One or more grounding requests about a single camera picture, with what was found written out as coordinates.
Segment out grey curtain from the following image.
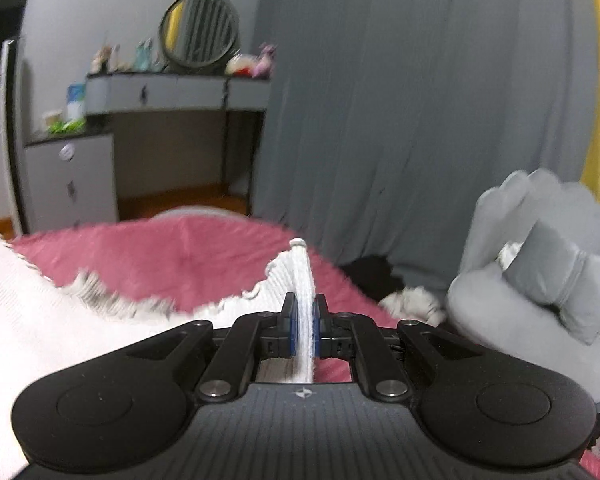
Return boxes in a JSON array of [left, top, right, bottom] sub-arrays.
[[250, 0, 600, 292]]

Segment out pink ribbed blanket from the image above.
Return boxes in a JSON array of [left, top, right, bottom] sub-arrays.
[[7, 205, 600, 480]]

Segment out grey bow-shaped pillow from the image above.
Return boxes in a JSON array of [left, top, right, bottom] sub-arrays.
[[499, 220, 600, 346]]

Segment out green packet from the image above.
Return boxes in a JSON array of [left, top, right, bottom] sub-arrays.
[[47, 118, 86, 135]]

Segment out round black-framed mirror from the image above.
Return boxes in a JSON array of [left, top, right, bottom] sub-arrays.
[[158, 0, 241, 72]]

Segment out grey shell-shaped chair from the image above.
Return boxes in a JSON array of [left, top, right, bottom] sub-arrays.
[[445, 168, 600, 407]]

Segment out dark cloth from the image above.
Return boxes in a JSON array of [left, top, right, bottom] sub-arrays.
[[339, 255, 406, 304]]

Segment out pink plush toy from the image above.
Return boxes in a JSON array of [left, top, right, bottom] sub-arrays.
[[252, 43, 279, 80]]

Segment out white ribbed sweater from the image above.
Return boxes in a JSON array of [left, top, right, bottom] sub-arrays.
[[0, 200, 317, 480]]

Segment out white fuzzy slipper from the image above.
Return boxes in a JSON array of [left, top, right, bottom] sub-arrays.
[[379, 284, 449, 325]]

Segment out blue and white box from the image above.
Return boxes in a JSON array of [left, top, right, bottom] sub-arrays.
[[67, 83, 87, 121]]

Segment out grey drawer cabinet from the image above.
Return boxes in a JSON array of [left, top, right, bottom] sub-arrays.
[[23, 132, 120, 234]]

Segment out grey dressing table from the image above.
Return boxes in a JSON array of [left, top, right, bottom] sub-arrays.
[[84, 70, 272, 212]]

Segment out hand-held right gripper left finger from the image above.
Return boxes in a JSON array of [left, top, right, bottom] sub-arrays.
[[125, 292, 301, 404]]

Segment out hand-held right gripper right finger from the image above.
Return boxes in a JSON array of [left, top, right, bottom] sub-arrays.
[[313, 293, 481, 403]]

